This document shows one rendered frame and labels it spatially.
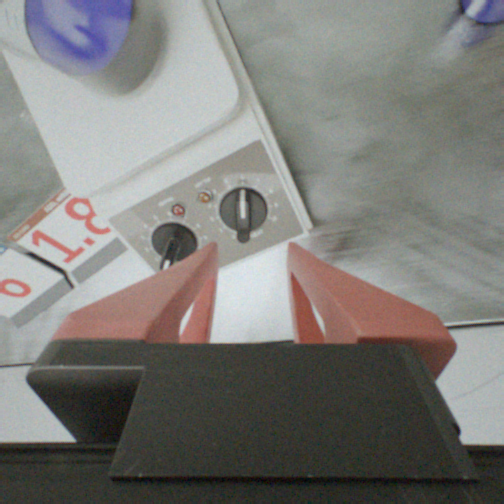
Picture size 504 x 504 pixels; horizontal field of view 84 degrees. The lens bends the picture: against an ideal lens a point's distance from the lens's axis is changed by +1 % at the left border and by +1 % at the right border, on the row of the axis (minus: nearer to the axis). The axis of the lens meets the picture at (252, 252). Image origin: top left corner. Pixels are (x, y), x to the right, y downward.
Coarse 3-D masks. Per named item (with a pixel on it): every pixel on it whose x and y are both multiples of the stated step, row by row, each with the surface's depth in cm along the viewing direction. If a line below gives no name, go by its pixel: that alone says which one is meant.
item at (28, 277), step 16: (0, 256) 25; (16, 256) 26; (0, 272) 27; (16, 272) 27; (32, 272) 27; (48, 272) 28; (0, 288) 28; (16, 288) 28; (32, 288) 29; (0, 304) 29; (16, 304) 30
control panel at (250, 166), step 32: (224, 160) 17; (256, 160) 17; (160, 192) 18; (192, 192) 18; (224, 192) 18; (128, 224) 19; (160, 224) 19; (192, 224) 20; (224, 224) 20; (288, 224) 20; (160, 256) 21; (224, 256) 21
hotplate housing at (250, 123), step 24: (216, 0) 17; (216, 24) 16; (240, 72) 16; (240, 120) 16; (264, 120) 16; (192, 144) 17; (216, 144) 17; (240, 144) 17; (264, 144) 17; (144, 168) 18; (168, 168) 18; (192, 168) 17; (288, 168) 21; (120, 192) 18; (144, 192) 18; (288, 192) 18; (288, 240) 21; (144, 264) 22
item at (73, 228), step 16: (64, 208) 24; (80, 208) 24; (48, 224) 24; (64, 224) 25; (80, 224) 25; (96, 224) 25; (32, 240) 25; (48, 240) 25; (64, 240) 26; (80, 240) 26; (96, 240) 26; (48, 256) 26; (64, 256) 27; (80, 256) 27
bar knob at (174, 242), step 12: (156, 228) 20; (168, 228) 19; (180, 228) 19; (156, 240) 20; (168, 240) 18; (180, 240) 18; (192, 240) 20; (156, 252) 20; (168, 252) 19; (180, 252) 20; (192, 252) 20; (168, 264) 19
